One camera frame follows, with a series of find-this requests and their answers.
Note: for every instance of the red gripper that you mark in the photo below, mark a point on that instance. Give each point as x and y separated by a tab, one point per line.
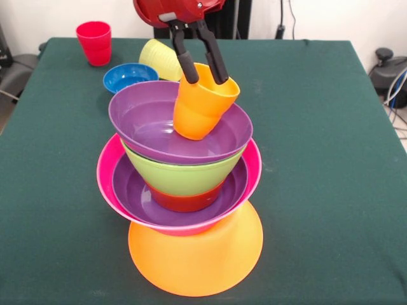
165	8

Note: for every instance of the yellow plastic cup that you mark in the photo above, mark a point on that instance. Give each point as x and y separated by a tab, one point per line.
159	58

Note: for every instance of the orange plastic cup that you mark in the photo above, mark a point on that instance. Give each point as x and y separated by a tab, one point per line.
197	111

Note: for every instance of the small blue plastic bowl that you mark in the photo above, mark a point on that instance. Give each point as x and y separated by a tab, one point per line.
124	79

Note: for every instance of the purple plastic bowl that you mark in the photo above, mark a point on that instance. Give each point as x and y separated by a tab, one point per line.
127	193
143	127

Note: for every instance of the green plastic bowl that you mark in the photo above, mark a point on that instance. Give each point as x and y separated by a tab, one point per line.
184	179

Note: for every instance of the small red-orange plastic bowl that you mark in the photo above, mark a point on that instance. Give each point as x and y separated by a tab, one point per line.
187	203

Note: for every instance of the large pink plastic bowl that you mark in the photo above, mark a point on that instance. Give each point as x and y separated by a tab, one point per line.
106	178

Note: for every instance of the large orange plastic bowl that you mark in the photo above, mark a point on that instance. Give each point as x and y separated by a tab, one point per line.
197	263

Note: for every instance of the red plastic cup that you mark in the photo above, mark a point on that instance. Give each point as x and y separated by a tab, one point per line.
93	44

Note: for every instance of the dark green table cloth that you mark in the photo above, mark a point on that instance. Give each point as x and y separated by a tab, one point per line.
63	206

